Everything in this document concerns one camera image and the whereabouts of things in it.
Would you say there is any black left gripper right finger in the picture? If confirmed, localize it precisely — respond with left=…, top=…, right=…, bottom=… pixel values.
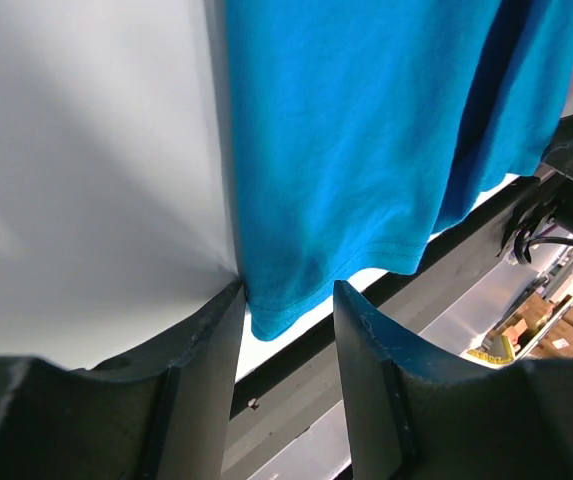
left=333, top=279, right=573, bottom=480

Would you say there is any blue t shirt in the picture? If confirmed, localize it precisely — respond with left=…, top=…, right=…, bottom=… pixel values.
left=225, top=1, right=573, bottom=341

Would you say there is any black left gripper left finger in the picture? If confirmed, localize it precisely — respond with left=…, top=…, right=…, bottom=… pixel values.
left=0, top=282, right=244, bottom=479

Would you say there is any cardboard boxes background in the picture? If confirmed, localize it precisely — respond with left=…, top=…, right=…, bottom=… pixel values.
left=462, top=293, right=573, bottom=367

